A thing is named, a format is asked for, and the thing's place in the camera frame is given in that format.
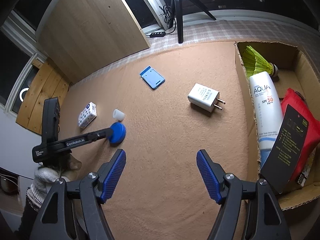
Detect blue round lid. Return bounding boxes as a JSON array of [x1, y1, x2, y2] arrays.
[[108, 122, 126, 144]]

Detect small white cap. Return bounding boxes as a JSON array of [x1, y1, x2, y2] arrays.
[[112, 109, 125, 122]]

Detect white tissue pack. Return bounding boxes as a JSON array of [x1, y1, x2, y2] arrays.
[[78, 102, 97, 129]]

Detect black package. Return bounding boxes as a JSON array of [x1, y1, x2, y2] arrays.
[[260, 105, 304, 194]]

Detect blue phone stand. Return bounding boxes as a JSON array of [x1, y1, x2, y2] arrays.
[[140, 66, 165, 90]]

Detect white sunscreen tube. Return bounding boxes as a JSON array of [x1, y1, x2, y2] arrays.
[[249, 72, 283, 166]]

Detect white power adapter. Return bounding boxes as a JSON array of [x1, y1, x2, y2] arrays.
[[187, 83, 226, 113]]

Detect red fabric pouch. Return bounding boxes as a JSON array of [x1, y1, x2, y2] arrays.
[[281, 88, 319, 181]]

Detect yellow green shuttlecock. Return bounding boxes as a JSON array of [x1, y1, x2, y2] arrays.
[[242, 46, 278, 78]]

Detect pine wood plank panel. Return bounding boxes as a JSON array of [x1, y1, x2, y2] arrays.
[[16, 58, 70, 135]]

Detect orange-brown blanket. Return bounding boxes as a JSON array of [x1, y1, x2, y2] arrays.
[[59, 42, 248, 239]]

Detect black power strip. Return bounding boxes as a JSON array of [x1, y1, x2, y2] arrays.
[[149, 31, 167, 38]]

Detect light wooden board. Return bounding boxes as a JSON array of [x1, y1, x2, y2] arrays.
[[36, 0, 150, 83]]

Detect cardboard box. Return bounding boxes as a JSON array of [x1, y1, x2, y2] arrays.
[[235, 42, 319, 210]]

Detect black tripod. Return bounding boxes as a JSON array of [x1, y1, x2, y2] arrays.
[[168, 0, 216, 44]]

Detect black cable on floor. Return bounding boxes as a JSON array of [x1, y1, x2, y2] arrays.
[[158, 3, 177, 34]]

